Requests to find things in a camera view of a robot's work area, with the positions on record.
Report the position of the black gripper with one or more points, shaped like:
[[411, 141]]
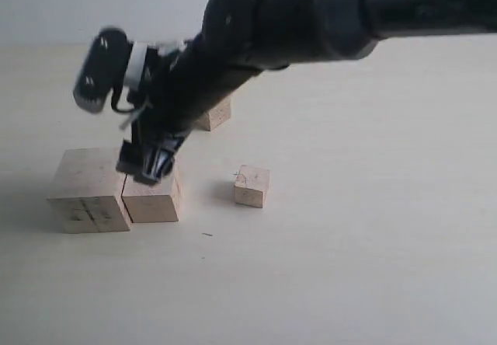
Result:
[[173, 84]]

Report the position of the second largest wooden cube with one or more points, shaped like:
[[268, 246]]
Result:
[[154, 204]]

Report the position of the third largest wooden cube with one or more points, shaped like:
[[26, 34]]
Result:
[[215, 117]]

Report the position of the smallest wooden cube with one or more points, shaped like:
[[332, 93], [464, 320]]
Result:
[[251, 186]]

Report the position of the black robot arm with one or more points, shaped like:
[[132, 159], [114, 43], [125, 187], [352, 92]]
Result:
[[241, 39]]

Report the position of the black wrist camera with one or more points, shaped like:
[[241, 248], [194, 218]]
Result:
[[115, 67]]

